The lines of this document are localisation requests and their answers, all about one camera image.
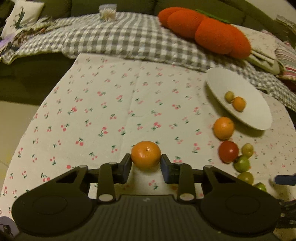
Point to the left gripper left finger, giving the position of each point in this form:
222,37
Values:
110,174

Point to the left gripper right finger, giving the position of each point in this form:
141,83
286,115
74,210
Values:
180,174

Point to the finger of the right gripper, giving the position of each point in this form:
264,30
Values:
285,179

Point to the small orange tangerine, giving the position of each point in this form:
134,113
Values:
146,155

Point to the small yellow-green fruit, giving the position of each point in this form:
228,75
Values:
247,150

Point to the red tomato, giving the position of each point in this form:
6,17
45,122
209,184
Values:
228,151

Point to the large orange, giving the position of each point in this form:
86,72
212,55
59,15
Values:
223,128

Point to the small green fruit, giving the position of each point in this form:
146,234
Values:
229,96

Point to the brownish green tomato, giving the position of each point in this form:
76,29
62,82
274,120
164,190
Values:
246,177

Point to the cherry print tablecloth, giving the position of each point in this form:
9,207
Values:
103,106

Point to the white ribbed plate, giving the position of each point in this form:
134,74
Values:
256,114

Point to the dark green sofa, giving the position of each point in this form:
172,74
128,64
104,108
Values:
30,79

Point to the striped knit pillow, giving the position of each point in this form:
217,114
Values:
285,55

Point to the folded floral sheets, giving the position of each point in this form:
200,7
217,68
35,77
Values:
263,47

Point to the grey checkered blanket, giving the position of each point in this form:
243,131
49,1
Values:
140,37

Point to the orange pumpkin cushion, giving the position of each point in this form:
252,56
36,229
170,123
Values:
211,34

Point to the white tissue box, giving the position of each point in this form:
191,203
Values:
108,12

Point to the stack of papers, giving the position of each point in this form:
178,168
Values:
289,24

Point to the floral purple cloth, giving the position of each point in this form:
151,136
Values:
15,40

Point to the white pillow with print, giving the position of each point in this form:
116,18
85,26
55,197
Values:
24,13

